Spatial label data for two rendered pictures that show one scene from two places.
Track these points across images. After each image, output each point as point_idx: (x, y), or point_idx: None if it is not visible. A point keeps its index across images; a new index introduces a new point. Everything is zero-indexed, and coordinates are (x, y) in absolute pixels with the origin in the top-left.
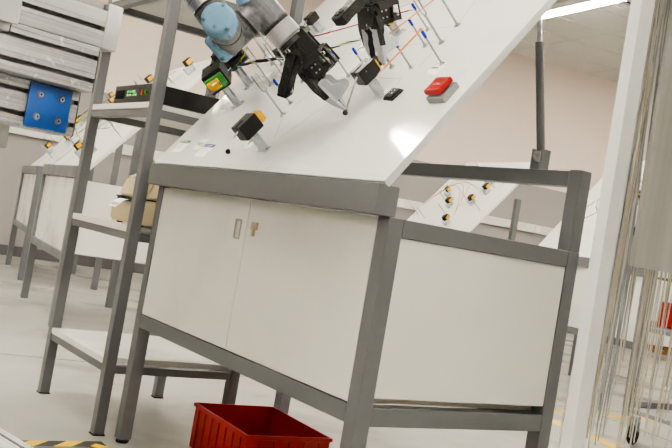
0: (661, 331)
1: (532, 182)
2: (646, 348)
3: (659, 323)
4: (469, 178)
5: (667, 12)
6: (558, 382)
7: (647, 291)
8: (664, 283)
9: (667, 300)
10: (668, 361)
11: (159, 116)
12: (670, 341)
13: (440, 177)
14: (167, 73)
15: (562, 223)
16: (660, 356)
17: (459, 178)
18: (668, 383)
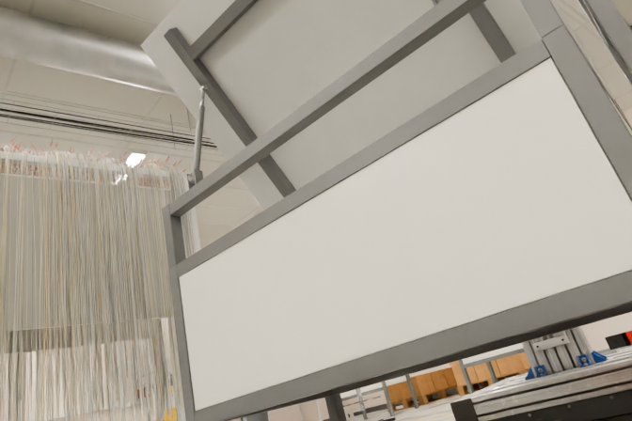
0: (165, 347)
1: (202, 200)
2: (171, 355)
3: (166, 342)
4: (254, 163)
5: (171, 199)
6: (181, 382)
7: (173, 325)
8: (165, 322)
9: (162, 330)
10: (158, 363)
11: (608, 48)
12: (157, 351)
13: (286, 138)
14: (584, 10)
15: (183, 245)
16: (164, 360)
17: (264, 156)
18: (156, 375)
